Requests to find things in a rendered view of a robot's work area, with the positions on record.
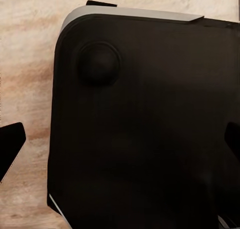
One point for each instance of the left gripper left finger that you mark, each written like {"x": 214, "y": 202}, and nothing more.
{"x": 12, "y": 138}

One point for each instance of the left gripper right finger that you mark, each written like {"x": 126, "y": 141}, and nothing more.
{"x": 232, "y": 138}

